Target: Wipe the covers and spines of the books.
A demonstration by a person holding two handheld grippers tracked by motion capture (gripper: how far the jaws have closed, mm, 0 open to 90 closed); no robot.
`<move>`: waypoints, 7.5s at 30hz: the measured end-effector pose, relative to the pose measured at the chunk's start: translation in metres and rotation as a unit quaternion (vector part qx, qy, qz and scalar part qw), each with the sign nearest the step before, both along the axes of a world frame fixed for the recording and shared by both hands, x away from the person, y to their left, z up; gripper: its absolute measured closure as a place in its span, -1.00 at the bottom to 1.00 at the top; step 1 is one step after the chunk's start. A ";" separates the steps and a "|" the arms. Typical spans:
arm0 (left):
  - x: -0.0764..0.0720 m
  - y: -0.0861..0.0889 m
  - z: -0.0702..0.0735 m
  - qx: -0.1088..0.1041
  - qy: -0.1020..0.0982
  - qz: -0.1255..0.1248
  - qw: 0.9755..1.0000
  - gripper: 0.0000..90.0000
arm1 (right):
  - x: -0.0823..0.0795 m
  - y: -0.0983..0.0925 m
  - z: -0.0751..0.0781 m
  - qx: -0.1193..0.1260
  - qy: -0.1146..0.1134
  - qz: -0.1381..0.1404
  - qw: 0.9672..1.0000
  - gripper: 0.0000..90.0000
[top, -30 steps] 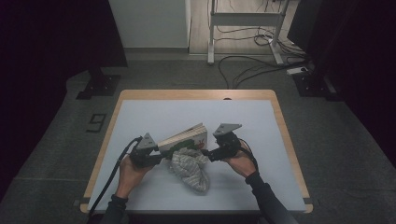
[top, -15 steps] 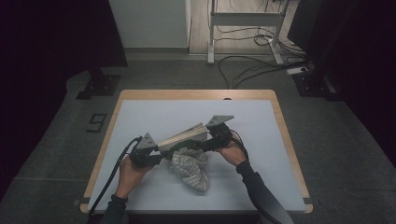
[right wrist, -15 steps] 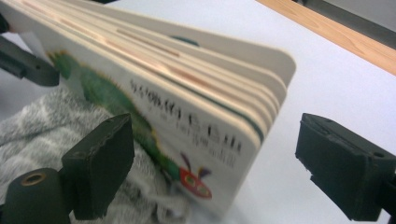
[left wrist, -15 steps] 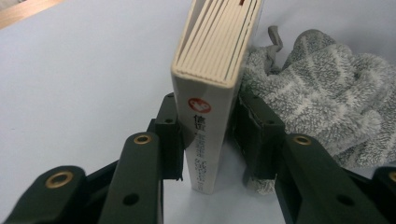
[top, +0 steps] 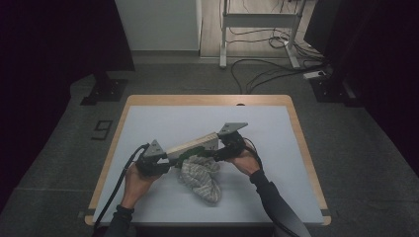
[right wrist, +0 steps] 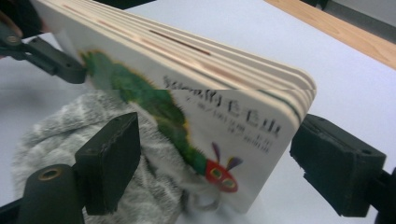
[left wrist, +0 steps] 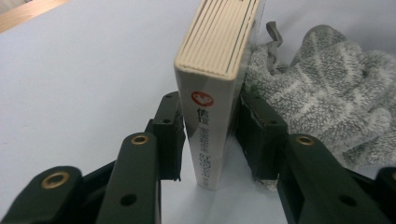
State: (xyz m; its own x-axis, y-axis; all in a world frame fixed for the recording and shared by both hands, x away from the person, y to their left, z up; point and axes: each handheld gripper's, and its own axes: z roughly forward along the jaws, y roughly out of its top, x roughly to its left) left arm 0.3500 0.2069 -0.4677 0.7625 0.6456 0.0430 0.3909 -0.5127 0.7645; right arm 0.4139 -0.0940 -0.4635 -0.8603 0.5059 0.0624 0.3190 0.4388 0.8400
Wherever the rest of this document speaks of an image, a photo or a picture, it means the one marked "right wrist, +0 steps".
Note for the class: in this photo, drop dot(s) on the white caterpillar board book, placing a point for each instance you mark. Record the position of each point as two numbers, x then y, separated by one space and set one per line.
218 102

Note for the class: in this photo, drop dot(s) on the grey fuzzy striped sock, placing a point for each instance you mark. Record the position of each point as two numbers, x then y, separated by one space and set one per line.
162 186

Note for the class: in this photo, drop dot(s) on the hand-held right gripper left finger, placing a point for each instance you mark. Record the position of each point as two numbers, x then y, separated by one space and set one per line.
109 161

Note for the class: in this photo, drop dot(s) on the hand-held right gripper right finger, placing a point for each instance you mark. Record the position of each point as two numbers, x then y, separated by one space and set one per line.
336 165

